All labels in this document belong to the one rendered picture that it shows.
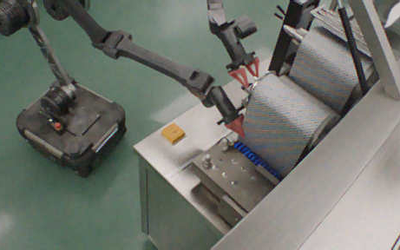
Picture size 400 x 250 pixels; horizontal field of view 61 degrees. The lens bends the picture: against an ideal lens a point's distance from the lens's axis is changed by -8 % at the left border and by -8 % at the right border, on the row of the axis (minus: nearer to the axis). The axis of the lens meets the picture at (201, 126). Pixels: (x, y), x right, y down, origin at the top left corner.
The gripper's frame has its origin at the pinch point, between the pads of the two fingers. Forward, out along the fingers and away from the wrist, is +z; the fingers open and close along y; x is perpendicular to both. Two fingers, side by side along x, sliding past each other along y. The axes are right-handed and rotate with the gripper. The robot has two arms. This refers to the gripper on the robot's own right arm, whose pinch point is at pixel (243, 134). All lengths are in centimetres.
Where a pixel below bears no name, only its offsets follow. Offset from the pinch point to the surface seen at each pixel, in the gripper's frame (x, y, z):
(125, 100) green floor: -153, -35, -52
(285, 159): 13.3, 0.2, 13.2
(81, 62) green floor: -183, -32, -103
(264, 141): 8.4, 0.3, 4.9
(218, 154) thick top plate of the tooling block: -3.9, 11.1, 0.6
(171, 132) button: -24.9, 11.0, -14.7
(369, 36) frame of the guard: 71, 14, -11
